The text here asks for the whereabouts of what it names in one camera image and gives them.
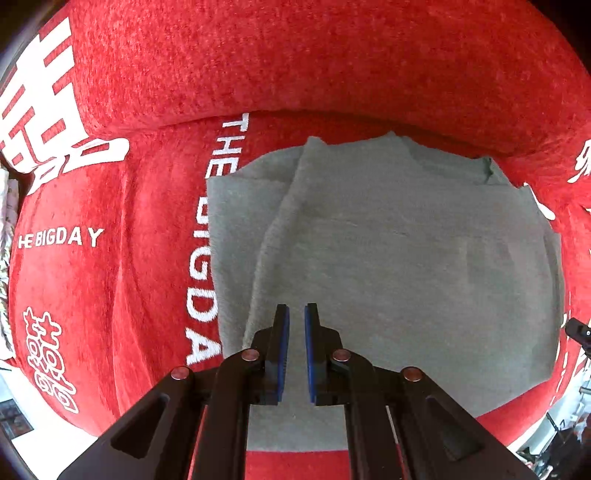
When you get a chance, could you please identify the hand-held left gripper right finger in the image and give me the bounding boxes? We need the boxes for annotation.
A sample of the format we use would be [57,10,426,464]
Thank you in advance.
[303,303,539,480]

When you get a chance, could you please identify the grey patterned cloth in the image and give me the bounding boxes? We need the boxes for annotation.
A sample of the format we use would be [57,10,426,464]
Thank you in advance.
[0,165,22,361]

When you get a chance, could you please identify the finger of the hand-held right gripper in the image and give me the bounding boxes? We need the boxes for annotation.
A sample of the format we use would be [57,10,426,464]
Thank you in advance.
[565,317,591,345]

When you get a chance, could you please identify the dark box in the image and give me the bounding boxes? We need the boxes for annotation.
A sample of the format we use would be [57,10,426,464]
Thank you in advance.
[0,399,34,439]

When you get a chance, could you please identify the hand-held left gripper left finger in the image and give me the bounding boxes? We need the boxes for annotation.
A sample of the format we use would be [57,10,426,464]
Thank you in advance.
[58,304,291,480]

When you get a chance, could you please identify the grey t-shirt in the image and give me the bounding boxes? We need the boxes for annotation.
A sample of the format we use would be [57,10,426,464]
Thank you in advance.
[205,131,565,452]

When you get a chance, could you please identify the red printed blanket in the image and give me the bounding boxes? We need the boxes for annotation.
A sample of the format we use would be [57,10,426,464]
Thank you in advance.
[0,0,591,480]

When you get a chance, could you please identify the black tangled cables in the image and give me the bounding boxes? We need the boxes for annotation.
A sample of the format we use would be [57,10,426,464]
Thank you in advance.
[517,406,591,480]

